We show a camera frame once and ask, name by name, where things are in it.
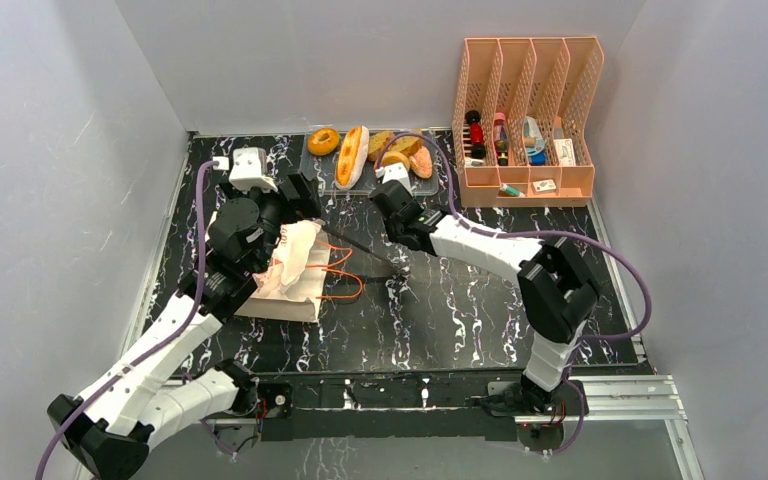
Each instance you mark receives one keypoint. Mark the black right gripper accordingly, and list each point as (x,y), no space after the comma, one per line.
(388,201)

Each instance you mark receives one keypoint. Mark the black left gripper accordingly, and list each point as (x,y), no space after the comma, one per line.
(306,206)

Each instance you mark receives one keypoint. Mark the printed white paper bag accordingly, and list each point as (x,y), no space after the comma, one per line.
(292,288)

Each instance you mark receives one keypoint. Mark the tan fake bagel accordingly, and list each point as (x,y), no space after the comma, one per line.
(393,158)

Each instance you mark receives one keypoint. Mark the long white orange bread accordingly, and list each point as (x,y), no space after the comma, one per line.
(352,157)

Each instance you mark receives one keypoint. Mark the oval brown fake bread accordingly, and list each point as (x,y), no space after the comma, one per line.
(421,163)

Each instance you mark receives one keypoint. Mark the clear plastic tray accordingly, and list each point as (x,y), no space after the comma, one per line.
(324,168)

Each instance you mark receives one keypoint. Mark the round brown fake bread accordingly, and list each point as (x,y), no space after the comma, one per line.
(377,143)

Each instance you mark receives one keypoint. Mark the yellow fake bread slice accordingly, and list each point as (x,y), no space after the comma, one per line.
(408,145)

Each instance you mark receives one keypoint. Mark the orange fake bagel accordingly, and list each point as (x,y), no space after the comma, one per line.
(323,141)

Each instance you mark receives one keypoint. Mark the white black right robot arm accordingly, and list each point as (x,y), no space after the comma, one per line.
(557,289)

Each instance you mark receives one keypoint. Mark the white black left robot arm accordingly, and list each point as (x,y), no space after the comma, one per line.
(112,426)

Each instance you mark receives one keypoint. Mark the green white tube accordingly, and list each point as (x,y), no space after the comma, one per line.
(510,191)

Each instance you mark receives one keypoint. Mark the red black dumbbell toy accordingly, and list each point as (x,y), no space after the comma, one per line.
(477,145)

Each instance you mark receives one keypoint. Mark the pink red bottle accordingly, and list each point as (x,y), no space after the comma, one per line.
(500,140)

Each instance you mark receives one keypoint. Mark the small white card box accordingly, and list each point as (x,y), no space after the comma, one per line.
(544,186)

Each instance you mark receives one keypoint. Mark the blue clear tape dispenser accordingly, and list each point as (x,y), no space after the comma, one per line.
(534,142)

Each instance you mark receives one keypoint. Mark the orange desk file organizer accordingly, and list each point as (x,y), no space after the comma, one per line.
(520,112)

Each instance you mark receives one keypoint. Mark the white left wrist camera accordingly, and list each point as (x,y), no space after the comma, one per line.
(246,169)

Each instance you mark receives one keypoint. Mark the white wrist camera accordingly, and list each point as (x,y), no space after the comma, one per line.
(246,169)
(397,172)

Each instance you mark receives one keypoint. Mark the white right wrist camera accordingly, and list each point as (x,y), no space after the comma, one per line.
(397,172)

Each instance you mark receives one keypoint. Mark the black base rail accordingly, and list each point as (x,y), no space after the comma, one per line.
(412,404)

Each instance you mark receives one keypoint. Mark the aluminium frame rail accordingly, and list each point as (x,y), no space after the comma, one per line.
(610,398)

